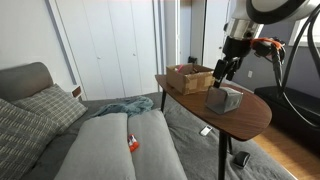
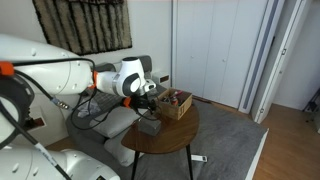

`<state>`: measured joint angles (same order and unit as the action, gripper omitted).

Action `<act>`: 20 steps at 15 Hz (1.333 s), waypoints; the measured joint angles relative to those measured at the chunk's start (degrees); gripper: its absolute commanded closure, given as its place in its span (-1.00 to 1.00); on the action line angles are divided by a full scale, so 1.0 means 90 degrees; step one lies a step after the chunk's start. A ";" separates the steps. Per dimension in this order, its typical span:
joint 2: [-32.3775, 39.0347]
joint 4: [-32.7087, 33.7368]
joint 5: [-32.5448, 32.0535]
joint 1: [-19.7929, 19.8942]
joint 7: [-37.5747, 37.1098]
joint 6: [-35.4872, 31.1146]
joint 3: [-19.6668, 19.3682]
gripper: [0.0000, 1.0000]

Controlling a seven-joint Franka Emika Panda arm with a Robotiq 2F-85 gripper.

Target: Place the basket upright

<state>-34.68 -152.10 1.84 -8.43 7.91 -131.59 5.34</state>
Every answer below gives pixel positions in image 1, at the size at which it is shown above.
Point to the white remote control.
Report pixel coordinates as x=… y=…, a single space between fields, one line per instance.
x=206 y=130

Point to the white framed window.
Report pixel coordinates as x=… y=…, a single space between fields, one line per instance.
x=305 y=33

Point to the black low bench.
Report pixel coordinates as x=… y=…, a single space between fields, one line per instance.
x=296 y=106

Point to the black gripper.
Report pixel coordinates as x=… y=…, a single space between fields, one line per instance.
x=236 y=46

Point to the long plain grey pillow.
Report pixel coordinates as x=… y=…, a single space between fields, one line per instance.
x=96 y=150
x=151 y=146

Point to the dark wooden side table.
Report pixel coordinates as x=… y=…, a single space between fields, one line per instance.
x=246 y=116

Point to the teal crumpled blanket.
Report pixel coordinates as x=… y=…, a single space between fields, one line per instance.
x=126 y=106

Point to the grey sofa bed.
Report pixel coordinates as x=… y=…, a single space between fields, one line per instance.
x=196 y=153

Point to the brown cardboard box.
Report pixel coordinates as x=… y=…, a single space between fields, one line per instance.
x=186 y=81

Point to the small grey plaid pillow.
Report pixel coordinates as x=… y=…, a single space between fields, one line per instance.
x=50 y=105

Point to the large grey plaid pillow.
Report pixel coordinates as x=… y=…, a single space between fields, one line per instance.
x=20 y=140

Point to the small black pouch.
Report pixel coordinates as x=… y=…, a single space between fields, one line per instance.
x=241 y=159

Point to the grey upholstered headboard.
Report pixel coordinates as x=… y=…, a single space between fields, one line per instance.
x=23 y=80

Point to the small black background object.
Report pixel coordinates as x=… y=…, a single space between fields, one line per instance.
x=192 y=60

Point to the white brown nightstand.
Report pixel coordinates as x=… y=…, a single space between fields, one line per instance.
x=76 y=91

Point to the pink item in cardboard box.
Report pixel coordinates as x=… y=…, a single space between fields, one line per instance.
x=180 y=68

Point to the white wall outlet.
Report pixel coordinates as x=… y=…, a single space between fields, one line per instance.
x=250 y=74

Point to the white black Franka robot arm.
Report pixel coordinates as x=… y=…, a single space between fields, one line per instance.
x=266 y=6

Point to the white bifold closet door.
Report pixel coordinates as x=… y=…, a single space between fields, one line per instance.
x=140 y=46
x=86 y=50

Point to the orange white glue stick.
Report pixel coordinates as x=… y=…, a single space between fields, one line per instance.
x=133 y=143

